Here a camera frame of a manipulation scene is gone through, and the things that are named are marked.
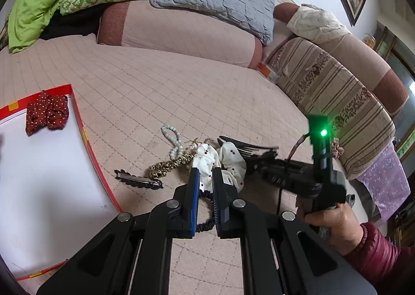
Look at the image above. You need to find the pink sofa back cushion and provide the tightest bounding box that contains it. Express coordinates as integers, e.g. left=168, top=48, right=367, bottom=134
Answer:
left=97, top=0, right=264, bottom=69

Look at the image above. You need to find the person's right hand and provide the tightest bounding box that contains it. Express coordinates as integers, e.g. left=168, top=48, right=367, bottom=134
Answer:
left=296, top=199, right=365, bottom=255

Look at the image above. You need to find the white lace cloth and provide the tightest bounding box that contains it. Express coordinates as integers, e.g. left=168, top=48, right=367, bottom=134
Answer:
left=287, top=4, right=352, bottom=44

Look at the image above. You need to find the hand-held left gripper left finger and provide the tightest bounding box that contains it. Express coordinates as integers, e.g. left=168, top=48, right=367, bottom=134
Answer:
left=36, top=168, right=200, bottom=295

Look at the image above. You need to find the black scalloped hair clip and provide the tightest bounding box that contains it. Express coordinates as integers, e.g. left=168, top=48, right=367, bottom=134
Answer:
left=114, top=169, right=163, bottom=189

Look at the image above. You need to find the red polka dot scrunchie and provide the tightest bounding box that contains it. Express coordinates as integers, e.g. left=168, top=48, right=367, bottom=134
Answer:
left=26, top=90, right=69, bottom=136

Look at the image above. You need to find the gold chain necklace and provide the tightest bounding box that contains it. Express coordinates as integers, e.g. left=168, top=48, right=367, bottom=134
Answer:
left=184, top=139, right=211, bottom=153

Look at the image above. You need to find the purple floral cloth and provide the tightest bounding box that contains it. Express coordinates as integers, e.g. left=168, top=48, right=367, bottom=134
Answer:
left=357, top=144, right=412, bottom=222

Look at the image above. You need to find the orange plastic packet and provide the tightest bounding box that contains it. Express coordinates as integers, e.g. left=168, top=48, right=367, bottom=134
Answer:
left=258, top=62, right=281, bottom=83

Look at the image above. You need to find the striped gripper cable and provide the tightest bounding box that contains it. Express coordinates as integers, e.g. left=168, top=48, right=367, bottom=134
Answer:
left=288, top=133, right=313, bottom=161

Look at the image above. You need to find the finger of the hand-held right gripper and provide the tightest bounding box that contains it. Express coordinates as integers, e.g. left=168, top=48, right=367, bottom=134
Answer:
left=245, top=151, right=280, bottom=185

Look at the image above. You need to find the white box with red edge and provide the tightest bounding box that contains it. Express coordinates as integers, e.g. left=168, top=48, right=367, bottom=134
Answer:
left=0, top=84, right=123, bottom=281

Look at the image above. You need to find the striped sofa cushion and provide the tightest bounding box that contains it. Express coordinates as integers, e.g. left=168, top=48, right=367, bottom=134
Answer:
left=264, top=37, right=396, bottom=181

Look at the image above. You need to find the black comb hair clip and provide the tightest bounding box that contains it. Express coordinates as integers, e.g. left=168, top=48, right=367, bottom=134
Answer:
left=218, top=135, right=280, bottom=157

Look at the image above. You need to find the leopard print scrunchie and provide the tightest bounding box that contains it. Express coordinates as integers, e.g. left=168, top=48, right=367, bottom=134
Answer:
left=148, top=150, right=195, bottom=179

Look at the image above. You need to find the pink and brown sofa armrest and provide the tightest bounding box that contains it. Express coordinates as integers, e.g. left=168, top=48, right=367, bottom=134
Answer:
left=274, top=3, right=410, bottom=118

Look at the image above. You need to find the pale bead bracelet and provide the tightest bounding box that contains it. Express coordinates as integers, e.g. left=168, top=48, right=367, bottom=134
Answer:
left=161, top=124, right=184, bottom=161

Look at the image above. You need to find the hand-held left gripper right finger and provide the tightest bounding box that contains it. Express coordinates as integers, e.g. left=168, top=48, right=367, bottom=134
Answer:
left=212, top=168, right=378, bottom=295

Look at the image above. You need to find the white cherry print scrunchie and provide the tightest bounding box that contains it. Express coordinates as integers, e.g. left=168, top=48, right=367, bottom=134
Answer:
left=191, top=141, right=247, bottom=193

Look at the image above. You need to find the black spiral hair tie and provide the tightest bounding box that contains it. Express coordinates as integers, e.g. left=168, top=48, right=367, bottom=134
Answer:
left=195, top=189, right=217, bottom=234

